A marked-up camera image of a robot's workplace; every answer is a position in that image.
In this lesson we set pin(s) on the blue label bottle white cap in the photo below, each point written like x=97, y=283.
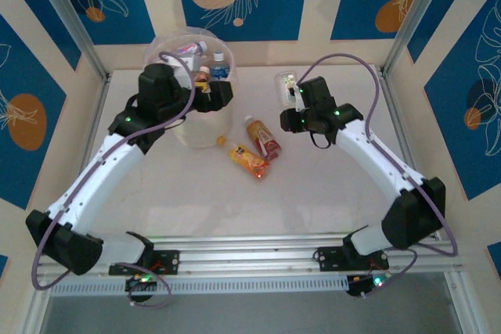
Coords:
x=220, y=70

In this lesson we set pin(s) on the red tea bottle orange cap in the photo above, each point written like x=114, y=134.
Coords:
x=264, y=140

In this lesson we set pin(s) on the small bottle green neck band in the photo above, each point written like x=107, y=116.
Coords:
x=282, y=81

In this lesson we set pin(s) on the bluish clear bottle purple label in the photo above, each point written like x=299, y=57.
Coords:
x=189, y=49

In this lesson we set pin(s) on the yellow juice bottle orange cap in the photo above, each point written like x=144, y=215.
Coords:
x=248, y=162

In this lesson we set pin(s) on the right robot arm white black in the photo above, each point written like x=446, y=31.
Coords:
x=375, y=154

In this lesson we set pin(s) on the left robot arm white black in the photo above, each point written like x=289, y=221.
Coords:
x=98, y=177

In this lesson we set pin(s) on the white round waste bin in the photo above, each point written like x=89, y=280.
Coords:
x=207, y=130

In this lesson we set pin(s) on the translucent plastic bin liner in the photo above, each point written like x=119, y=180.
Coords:
x=162, y=42

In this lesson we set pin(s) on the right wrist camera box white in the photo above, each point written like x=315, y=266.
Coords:
x=299, y=101

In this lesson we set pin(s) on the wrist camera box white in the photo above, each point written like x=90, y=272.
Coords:
x=299, y=101
x=180, y=70

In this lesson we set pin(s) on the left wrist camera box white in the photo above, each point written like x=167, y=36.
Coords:
x=180, y=70

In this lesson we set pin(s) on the aluminium table side rail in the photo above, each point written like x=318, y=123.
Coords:
x=96, y=115
x=395, y=111

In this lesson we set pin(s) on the aluminium frame post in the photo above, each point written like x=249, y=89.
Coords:
x=417, y=17
x=70, y=17

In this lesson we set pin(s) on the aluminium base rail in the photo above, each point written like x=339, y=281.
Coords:
x=250, y=259

